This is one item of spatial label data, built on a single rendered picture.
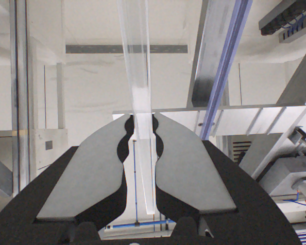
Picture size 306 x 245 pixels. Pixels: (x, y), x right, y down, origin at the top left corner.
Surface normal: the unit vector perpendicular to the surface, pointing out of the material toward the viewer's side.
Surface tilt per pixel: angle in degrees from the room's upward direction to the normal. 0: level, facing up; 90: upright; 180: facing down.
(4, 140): 90
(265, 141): 90
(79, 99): 90
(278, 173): 90
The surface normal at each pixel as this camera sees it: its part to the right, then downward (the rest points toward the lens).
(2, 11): 0.04, 1.00
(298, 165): 0.03, -0.76
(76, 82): 0.09, -0.04
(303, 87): -0.99, 0.04
